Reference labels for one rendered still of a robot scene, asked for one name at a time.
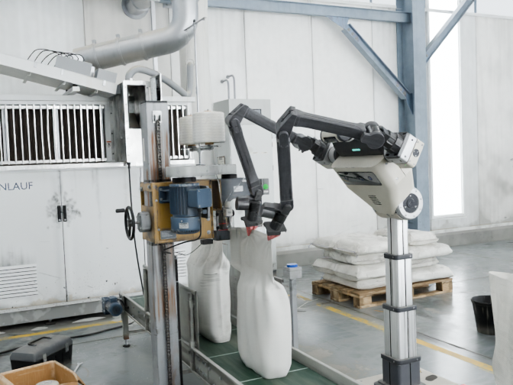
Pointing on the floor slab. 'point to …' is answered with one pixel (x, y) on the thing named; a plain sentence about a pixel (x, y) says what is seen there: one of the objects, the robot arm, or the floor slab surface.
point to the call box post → (294, 312)
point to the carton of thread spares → (33, 375)
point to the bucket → (483, 314)
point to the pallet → (364, 296)
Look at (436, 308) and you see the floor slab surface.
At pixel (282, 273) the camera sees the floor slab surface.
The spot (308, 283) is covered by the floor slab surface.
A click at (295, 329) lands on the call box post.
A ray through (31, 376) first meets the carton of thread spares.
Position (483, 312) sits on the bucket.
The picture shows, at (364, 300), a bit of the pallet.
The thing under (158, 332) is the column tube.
